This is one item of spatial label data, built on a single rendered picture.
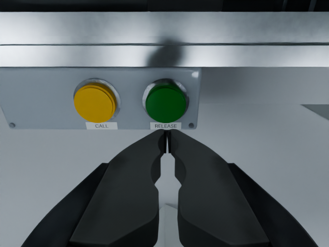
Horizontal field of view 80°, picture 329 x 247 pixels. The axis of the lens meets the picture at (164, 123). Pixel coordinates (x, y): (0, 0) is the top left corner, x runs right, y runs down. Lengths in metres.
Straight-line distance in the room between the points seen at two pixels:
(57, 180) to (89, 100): 0.28
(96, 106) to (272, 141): 0.30
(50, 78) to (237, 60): 0.18
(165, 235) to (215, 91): 0.27
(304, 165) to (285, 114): 0.12
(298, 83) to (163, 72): 0.23
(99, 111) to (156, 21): 0.10
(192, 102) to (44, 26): 0.15
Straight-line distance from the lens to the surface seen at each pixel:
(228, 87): 0.32
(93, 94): 0.20
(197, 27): 0.19
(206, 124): 0.34
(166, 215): 0.44
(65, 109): 0.23
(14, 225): 0.62
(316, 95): 0.39
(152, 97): 0.19
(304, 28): 0.23
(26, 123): 0.26
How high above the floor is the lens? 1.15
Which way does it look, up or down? 62 degrees down
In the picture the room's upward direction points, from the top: 179 degrees counter-clockwise
